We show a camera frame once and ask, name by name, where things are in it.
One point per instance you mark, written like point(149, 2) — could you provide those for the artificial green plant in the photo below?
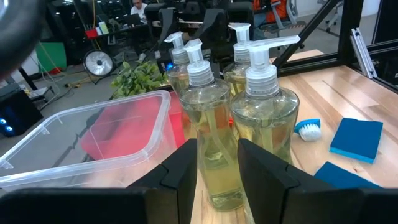
point(136, 81)

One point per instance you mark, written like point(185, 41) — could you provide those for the black aluminium table frame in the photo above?
point(349, 31)

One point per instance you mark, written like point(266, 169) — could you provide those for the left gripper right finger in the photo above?
point(311, 205)

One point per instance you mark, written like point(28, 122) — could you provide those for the round floor fan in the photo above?
point(99, 63)

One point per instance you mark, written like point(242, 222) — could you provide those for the blue rectangular sponge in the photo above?
point(339, 179)
point(356, 138)

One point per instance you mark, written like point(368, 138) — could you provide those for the black computer tower blue lights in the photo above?
point(18, 109)

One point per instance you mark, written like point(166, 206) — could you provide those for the person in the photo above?
point(276, 11)
point(139, 9)

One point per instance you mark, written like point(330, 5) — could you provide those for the blue dish brush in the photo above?
point(309, 132)

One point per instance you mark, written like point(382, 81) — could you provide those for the green board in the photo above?
point(51, 56)

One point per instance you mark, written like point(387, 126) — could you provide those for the red plastic bin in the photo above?
point(124, 130)

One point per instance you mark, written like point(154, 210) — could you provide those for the frosted plastic rimmed container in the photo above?
point(77, 171)

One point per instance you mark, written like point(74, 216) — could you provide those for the black office chair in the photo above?
point(168, 25)
point(213, 28)

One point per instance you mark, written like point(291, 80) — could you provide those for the silver aluminium extrusion piece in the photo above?
point(362, 53)

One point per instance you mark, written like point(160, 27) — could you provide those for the clear pump soap bottle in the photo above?
point(264, 112)
point(236, 79)
point(178, 77)
point(211, 124)

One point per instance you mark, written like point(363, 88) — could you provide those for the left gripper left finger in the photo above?
point(93, 205)

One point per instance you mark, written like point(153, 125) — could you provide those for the grey office chair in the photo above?
point(293, 18)

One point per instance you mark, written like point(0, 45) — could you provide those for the red box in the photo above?
point(91, 33)

